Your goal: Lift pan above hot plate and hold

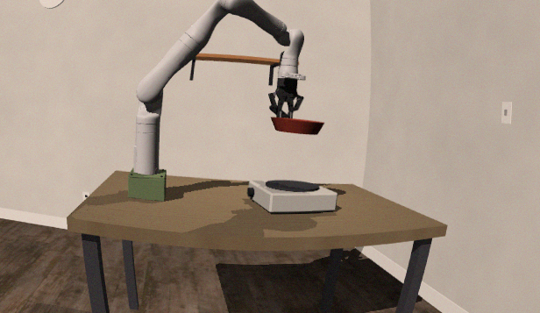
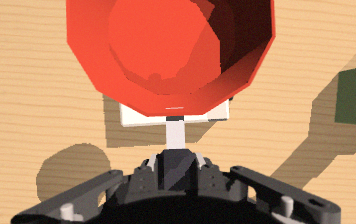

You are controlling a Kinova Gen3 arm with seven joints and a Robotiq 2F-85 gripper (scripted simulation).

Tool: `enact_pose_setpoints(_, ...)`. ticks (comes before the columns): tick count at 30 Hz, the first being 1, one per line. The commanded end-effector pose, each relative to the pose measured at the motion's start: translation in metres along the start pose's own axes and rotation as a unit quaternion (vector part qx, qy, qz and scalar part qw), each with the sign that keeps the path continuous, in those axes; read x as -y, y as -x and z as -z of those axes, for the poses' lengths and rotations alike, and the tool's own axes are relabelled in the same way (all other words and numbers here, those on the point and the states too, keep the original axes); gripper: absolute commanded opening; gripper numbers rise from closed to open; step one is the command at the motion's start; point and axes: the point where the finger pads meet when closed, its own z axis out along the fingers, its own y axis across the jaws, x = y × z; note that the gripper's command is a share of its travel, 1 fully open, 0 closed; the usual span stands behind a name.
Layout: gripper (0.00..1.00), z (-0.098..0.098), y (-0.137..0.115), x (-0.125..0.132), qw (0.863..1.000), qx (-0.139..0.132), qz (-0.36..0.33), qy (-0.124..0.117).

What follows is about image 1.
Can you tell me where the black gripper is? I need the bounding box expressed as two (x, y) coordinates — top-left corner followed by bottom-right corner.
(268, 78), (304, 118)

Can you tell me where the red frying pan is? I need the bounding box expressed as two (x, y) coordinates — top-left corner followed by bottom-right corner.
(269, 105), (324, 135)

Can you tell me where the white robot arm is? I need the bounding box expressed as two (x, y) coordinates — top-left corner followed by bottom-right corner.
(133, 0), (306, 174)

